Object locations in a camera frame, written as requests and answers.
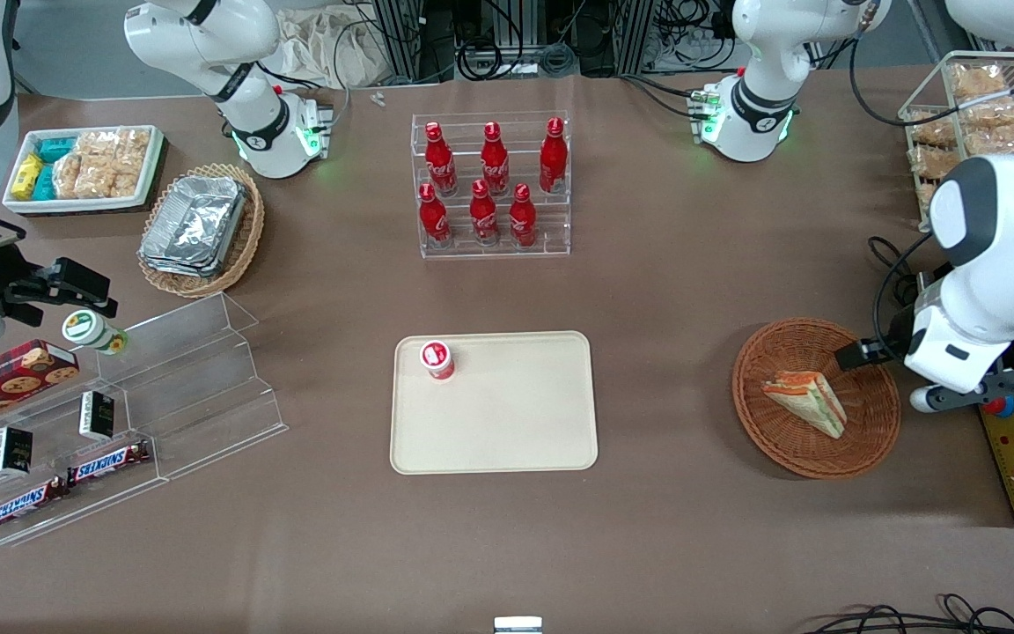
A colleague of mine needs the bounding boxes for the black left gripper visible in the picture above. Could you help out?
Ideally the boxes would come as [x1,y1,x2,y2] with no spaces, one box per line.
[834,298,920,372]

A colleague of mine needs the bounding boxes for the wrapped triangle sandwich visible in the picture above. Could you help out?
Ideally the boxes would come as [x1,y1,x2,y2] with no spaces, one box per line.
[760,371,849,439]

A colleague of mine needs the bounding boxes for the brown wicker basket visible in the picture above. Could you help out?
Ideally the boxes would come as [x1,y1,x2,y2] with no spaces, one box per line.
[731,318,902,481]

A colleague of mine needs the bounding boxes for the white rectangular snack tray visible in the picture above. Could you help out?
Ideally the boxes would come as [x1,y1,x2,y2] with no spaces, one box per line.
[2,124,165,216]

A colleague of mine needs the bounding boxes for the light oval wicker basket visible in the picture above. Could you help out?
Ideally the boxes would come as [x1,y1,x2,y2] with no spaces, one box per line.
[136,162,266,299]

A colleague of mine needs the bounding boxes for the beige plastic tray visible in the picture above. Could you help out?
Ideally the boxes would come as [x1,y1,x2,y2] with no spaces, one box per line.
[390,331,599,476]

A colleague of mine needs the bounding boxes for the green sunflower yogurt bottle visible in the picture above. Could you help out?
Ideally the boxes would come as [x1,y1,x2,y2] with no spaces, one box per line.
[62,309,130,358]

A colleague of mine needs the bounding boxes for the red tartan cookie box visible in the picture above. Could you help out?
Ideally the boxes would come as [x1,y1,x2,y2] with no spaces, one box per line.
[0,339,82,439]

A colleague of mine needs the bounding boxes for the rice cracker pack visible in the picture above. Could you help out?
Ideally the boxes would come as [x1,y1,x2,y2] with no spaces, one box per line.
[77,160,143,200]
[116,129,152,170]
[53,154,85,200]
[965,123,1014,157]
[963,96,1014,129]
[951,63,1007,100]
[907,109,959,147]
[76,130,121,165]
[910,145,963,183]

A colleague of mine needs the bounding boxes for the yellow snack packet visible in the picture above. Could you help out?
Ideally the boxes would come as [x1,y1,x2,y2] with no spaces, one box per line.
[11,152,44,203]

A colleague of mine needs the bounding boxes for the small black chocolate box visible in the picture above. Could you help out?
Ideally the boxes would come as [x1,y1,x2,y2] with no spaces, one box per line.
[0,425,34,478]
[77,390,116,442]

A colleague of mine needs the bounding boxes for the stacked aluminium foil trays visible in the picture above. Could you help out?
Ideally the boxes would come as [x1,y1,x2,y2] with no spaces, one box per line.
[138,174,249,280]

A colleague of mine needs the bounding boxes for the clear acrylic stepped display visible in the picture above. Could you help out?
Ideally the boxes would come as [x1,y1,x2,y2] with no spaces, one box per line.
[0,291,289,549]

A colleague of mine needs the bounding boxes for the Snickers chocolate bar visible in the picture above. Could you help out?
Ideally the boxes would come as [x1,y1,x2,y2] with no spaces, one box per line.
[0,475,71,534]
[66,439,153,488]

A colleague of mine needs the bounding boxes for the clear acrylic bottle rack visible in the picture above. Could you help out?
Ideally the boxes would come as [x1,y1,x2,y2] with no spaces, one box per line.
[411,111,572,260]

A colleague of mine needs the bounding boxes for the red cola bottle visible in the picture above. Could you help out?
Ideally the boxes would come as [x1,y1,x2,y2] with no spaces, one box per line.
[424,122,459,196]
[480,122,511,196]
[419,182,452,248]
[539,117,569,195]
[469,179,501,247]
[508,183,539,248]

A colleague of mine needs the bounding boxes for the beige cloth bag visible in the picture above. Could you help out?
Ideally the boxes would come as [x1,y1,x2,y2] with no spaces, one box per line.
[273,7,386,90]

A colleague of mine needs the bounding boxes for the red yogurt drink bottle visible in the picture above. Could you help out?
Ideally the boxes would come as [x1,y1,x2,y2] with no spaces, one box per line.
[420,339,457,381]

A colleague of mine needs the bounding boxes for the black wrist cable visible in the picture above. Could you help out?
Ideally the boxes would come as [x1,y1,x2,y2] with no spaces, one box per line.
[866,232,929,355]

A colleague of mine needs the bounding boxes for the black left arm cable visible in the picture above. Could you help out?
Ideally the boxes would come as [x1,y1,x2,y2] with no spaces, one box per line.
[848,33,1014,152]

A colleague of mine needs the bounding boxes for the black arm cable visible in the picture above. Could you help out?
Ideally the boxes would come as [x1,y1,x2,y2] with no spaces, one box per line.
[848,33,1014,152]
[253,18,354,146]

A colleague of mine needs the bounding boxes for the white wire basket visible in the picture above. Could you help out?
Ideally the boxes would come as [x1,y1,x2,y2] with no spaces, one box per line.
[898,50,1014,233]

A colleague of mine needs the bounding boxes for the black floor cables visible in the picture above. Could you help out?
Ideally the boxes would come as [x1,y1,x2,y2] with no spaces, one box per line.
[799,593,1014,634]

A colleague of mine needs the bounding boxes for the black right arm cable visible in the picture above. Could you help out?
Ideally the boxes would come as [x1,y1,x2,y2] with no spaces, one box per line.
[253,18,354,146]

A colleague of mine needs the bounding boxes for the black base cable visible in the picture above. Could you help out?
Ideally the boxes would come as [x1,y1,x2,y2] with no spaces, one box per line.
[620,72,703,121]

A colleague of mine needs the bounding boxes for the aluminium frame post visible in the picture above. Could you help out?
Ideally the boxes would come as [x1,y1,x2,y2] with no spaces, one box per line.
[371,0,425,85]
[613,0,659,77]

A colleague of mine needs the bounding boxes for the coiled black cable bundle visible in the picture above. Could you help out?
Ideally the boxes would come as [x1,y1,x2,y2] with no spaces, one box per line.
[457,33,580,82]

